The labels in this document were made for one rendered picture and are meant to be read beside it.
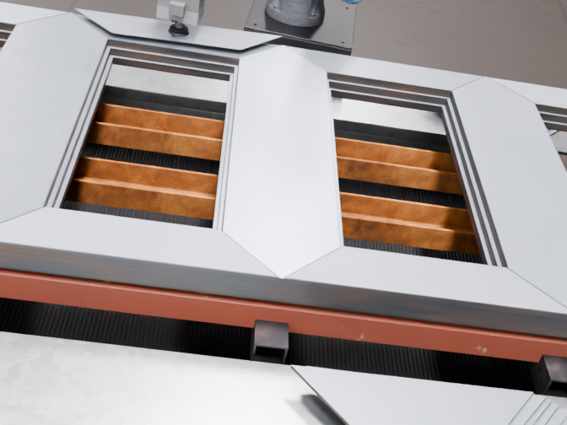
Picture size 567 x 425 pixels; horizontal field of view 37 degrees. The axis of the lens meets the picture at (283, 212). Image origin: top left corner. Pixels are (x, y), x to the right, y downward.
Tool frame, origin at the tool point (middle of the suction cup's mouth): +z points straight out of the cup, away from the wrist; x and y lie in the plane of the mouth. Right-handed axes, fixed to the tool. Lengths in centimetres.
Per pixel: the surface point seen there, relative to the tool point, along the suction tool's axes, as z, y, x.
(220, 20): 86, -19, 197
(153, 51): 1.1, -3.4, -6.0
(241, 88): -0.2, 16.2, -16.0
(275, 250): 0, 29, -62
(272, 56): -0.1, 19.9, -0.1
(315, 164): -0.2, 32.8, -36.3
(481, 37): 87, 105, 241
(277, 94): -0.1, 23.0, -15.0
